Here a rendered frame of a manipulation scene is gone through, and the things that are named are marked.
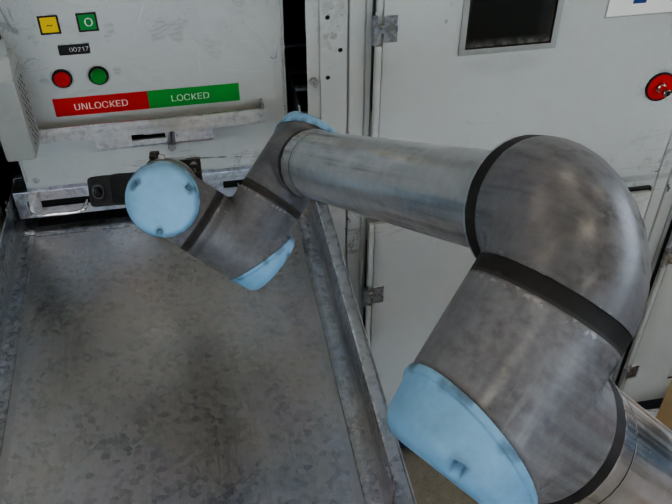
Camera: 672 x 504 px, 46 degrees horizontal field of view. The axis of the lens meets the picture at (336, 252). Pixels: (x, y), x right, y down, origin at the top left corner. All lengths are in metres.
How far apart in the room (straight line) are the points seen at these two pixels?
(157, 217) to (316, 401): 0.39
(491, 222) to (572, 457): 0.16
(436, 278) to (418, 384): 1.22
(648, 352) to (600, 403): 1.64
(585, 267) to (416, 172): 0.24
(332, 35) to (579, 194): 0.89
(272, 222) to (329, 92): 0.46
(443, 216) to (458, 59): 0.80
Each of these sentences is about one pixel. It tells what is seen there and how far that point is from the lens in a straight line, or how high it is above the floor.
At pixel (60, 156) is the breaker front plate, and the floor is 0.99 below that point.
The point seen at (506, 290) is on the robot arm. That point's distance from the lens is 0.51.
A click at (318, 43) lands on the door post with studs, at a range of 1.39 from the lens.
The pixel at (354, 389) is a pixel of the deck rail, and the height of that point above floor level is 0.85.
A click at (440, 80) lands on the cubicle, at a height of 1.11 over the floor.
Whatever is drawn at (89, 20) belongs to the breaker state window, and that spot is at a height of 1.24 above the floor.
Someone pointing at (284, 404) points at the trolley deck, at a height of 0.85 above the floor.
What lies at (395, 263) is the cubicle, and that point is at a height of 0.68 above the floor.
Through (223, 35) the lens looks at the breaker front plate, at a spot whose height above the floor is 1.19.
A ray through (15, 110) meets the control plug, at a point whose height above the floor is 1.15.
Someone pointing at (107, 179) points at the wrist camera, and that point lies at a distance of 1.22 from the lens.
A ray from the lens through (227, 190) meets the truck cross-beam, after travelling 1.55.
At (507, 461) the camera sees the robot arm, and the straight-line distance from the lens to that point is 0.51.
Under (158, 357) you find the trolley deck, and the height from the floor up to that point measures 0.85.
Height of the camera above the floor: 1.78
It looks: 40 degrees down
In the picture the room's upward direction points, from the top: straight up
